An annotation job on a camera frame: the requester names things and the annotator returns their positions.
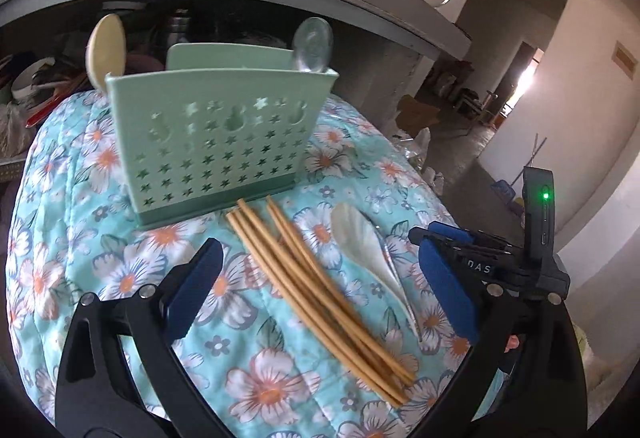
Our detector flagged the white plastic bags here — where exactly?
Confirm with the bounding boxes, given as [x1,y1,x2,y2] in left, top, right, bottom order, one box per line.
[399,128,447,195]

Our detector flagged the bundle of wooden chopsticks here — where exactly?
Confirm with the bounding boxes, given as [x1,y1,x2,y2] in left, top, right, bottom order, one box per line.
[226,196,418,409]

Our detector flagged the white ceramic spoon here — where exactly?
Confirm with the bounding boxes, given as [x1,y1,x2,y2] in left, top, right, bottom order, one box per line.
[330,203,424,343]

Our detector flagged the cream ceramic spoon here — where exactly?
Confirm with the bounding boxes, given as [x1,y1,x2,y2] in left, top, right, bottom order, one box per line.
[86,14,127,94]

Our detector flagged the stainless steel pot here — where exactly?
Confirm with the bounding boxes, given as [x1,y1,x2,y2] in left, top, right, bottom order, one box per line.
[161,9,195,45]

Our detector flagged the translucent greenish spoon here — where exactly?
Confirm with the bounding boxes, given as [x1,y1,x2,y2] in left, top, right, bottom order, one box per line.
[291,17,334,73]

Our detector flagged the cardboard box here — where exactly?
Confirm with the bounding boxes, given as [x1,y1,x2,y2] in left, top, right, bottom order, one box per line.
[397,95,442,135]

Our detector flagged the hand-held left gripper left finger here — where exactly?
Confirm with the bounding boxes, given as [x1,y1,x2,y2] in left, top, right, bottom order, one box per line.
[55,238,225,438]

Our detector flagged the teal floral blanket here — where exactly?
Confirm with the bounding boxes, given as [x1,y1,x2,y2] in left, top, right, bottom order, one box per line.
[7,89,501,438]

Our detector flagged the blue dustpan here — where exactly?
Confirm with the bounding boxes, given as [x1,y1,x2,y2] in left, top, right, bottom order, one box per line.
[491,178,517,205]

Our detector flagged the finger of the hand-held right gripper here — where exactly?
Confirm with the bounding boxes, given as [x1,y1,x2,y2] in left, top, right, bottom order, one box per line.
[409,228,528,283]
[430,221,526,253]

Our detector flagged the white bowl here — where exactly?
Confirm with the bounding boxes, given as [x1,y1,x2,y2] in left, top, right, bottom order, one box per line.
[9,59,57,103]

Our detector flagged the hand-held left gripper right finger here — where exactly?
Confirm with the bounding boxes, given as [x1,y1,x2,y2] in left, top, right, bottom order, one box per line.
[418,239,589,438]

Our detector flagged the wall plaque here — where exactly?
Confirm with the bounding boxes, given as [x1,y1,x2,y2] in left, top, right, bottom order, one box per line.
[614,40,639,79]

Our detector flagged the green perforated utensil holder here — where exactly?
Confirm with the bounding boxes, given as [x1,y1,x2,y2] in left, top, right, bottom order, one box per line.
[106,43,340,226]

